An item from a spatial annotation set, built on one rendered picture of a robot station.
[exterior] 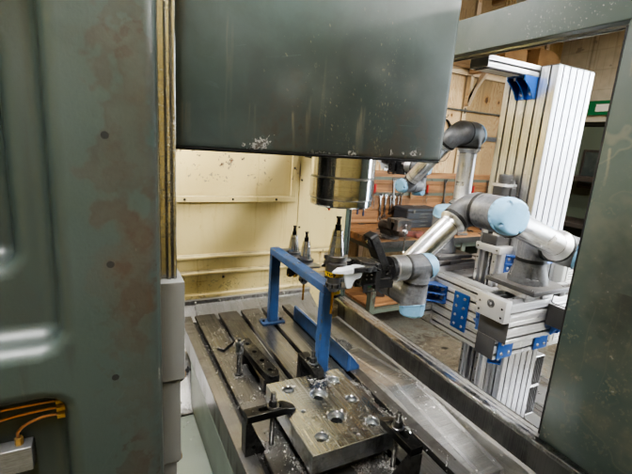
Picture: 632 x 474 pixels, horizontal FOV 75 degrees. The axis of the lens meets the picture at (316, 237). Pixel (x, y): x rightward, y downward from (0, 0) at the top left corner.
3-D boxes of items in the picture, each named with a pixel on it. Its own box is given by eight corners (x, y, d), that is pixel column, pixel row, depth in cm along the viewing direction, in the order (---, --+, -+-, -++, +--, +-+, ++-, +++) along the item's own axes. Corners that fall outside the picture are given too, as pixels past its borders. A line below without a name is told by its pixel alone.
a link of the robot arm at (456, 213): (460, 181, 145) (363, 275, 136) (484, 185, 136) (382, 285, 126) (471, 206, 151) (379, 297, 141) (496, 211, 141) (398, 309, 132)
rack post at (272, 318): (280, 318, 177) (284, 252, 171) (285, 323, 173) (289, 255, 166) (259, 321, 173) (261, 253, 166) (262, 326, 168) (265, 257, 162)
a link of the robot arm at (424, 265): (439, 283, 121) (443, 256, 120) (410, 287, 116) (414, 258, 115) (421, 275, 128) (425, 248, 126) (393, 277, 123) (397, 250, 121)
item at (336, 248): (323, 253, 108) (325, 228, 106) (338, 251, 110) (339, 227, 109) (334, 258, 104) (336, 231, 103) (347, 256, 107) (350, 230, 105)
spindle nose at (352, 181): (297, 200, 106) (300, 153, 103) (345, 199, 115) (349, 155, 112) (333, 211, 93) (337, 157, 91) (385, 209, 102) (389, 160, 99)
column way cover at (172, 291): (157, 396, 119) (154, 223, 107) (186, 537, 78) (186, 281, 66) (139, 400, 117) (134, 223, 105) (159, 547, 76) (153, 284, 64)
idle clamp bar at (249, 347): (249, 353, 146) (249, 337, 144) (281, 392, 125) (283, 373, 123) (235, 356, 143) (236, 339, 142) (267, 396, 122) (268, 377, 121)
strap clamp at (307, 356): (305, 382, 131) (308, 339, 128) (323, 405, 120) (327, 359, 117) (295, 384, 130) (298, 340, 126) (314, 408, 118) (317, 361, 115)
